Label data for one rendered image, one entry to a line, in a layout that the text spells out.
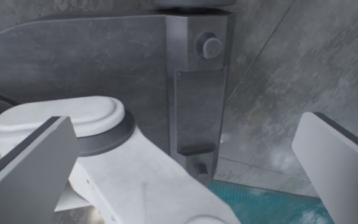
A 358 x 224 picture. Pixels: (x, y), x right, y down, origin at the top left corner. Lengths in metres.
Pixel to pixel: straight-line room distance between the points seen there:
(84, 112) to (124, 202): 0.16
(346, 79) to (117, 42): 0.92
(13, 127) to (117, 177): 0.18
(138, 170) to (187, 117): 0.25
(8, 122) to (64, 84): 0.14
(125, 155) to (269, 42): 0.60
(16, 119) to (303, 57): 0.84
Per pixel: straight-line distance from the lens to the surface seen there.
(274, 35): 0.77
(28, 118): 0.40
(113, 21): 0.45
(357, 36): 1.03
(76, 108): 0.38
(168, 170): 0.31
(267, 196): 1.35
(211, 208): 0.23
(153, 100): 0.50
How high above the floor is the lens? 0.61
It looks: 56 degrees down
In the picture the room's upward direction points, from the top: 157 degrees clockwise
